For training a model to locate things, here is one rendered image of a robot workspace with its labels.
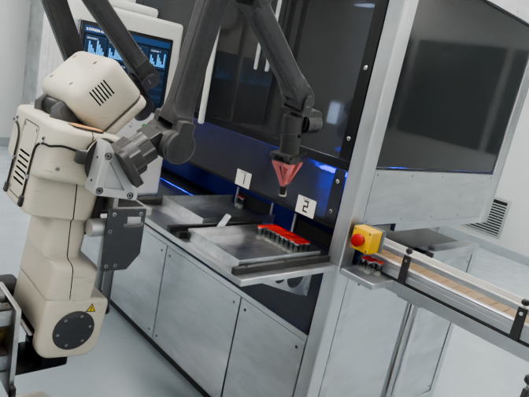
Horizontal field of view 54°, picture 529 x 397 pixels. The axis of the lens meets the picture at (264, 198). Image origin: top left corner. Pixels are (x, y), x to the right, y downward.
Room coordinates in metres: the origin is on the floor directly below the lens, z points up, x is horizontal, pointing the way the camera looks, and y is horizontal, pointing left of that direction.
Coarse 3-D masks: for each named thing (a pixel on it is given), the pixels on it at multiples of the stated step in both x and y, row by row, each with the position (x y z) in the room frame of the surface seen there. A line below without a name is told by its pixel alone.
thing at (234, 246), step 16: (256, 224) 1.75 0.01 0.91; (192, 240) 1.53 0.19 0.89; (208, 240) 1.48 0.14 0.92; (224, 240) 1.60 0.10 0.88; (240, 240) 1.64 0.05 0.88; (256, 240) 1.67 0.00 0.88; (224, 256) 1.41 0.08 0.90; (240, 256) 1.49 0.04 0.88; (256, 256) 1.52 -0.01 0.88; (272, 256) 1.45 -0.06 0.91; (288, 256) 1.50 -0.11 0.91; (304, 256) 1.55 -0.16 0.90
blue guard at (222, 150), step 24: (216, 144) 2.11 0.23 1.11; (240, 144) 2.00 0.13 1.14; (264, 144) 1.91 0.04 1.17; (216, 168) 2.09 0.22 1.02; (240, 168) 1.98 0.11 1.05; (264, 168) 1.89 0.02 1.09; (312, 168) 1.73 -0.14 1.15; (336, 168) 1.66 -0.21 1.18; (264, 192) 1.87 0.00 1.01; (288, 192) 1.79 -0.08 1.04; (312, 192) 1.71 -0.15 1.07; (336, 192) 1.64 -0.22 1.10; (336, 216) 1.63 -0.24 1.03
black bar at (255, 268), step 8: (312, 256) 1.57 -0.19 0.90; (320, 256) 1.59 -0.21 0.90; (328, 256) 1.61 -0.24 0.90; (256, 264) 1.40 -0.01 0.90; (264, 264) 1.42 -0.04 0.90; (272, 264) 1.43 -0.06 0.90; (280, 264) 1.45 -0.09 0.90; (288, 264) 1.48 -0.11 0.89; (296, 264) 1.50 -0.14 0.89; (304, 264) 1.53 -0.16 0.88; (232, 272) 1.34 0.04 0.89; (240, 272) 1.35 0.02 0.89; (248, 272) 1.37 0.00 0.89; (256, 272) 1.39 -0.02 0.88
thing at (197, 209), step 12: (168, 204) 1.84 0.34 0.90; (180, 204) 1.92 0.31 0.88; (192, 204) 1.95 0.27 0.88; (204, 204) 1.99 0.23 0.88; (216, 204) 2.03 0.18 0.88; (228, 204) 2.07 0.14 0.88; (192, 216) 1.73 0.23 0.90; (204, 216) 1.83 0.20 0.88; (216, 216) 1.86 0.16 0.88; (240, 216) 1.81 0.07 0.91; (252, 216) 1.84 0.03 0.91; (264, 216) 1.89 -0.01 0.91
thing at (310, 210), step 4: (300, 196) 1.74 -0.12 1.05; (300, 200) 1.74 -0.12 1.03; (304, 200) 1.73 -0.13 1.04; (308, 200) 1.72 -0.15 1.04; (312, 200) 1.70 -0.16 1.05; (300, 204) 1.74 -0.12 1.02; (304, 204) 1.73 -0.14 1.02; (312, 204) 1.70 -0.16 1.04; (296, 208) 1.75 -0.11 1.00; (300, 208) 1.73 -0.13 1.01; (304, 208) 1.72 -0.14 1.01; (308, 208) 1.71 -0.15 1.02; (312, 208) 1.70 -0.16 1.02; (300, 212) 1.73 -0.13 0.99; (304, 212) 1.72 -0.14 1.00; (308, 212) 1.71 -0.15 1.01; (312, 212) 1.70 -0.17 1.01; (308, 216) 1.70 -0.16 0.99; (312, 216) 1.69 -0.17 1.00
